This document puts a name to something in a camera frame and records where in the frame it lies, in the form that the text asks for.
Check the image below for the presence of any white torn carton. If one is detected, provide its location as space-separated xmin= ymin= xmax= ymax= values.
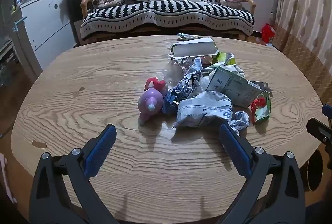
xmin=169 ymin=37 xmax=219 ymax=59

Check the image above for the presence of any white green paper box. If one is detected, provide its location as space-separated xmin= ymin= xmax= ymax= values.
xmin=206 ymin=66 xmax=263 ymax=108

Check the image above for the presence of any black white striped blanket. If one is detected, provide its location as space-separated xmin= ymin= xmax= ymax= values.
xmin=80 ymin=0 xmax=256 ymax=40

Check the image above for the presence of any clear plastic wrapper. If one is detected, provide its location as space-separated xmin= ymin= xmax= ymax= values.
xmin=163 ymin=58 xmax=198 ymax=90

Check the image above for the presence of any red plastic bag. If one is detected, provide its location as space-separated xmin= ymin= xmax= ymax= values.
xmin=261 ymin=23 xmax=277 ymax=44

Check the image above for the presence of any metal shelf rack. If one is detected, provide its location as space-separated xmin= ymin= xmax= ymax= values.
xmin=0 ymin=38 xmax=22 ymax=85

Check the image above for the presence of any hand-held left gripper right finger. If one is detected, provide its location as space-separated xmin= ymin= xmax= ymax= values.
xmin=216 ymin=123 xmax=306 ymax=224

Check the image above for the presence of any pink purple toy bottle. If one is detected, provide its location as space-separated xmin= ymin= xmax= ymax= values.
xmin=138 ymin=78 xmax=169 ymax=121

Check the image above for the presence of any yellow green snack bag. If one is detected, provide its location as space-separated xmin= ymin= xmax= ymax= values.
xmin=211 ymin=52 xmax=236 ymax=66

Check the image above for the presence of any red green snack wrapper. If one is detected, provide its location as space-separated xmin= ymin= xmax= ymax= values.
xmin=250 ymin=91 xmax=272 ymax=124

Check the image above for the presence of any blue handle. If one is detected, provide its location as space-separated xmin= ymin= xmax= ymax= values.
xmin=13 ymin=16 xmax=28 ymax=32

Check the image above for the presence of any crumpled silver printed wrapper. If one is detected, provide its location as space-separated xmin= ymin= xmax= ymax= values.
xmin=163 ymin=58 xmax=204 ymax=115

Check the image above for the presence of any white dresser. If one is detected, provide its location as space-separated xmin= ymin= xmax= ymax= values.
xmin=19 ymin=0 xmax=78 ymax=69

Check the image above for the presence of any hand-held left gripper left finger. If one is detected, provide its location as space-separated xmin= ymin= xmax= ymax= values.
xmin=29 ymin=124 xmax=117 ymax=224

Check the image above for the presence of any white printed plastic bag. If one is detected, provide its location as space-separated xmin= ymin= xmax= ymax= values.
xmin=173 ymin=91 xmax=234 ymax=129

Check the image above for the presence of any small crumpled silver wrapper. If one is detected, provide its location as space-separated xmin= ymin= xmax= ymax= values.
xmin=229 ymin=111 xmax=250 ymax=137

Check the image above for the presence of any dark round container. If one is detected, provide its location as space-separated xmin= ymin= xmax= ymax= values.
xmin=307 ymin=150 xmax=325 ymax=192

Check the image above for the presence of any brown foil wrapper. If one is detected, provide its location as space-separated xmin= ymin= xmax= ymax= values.
xmin=199 ymin=55 xmax=216 ymax=66

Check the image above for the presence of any wooden sofa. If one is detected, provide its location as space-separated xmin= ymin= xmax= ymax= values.
xmin=80 ymin=0 xmax=257 ymax=45

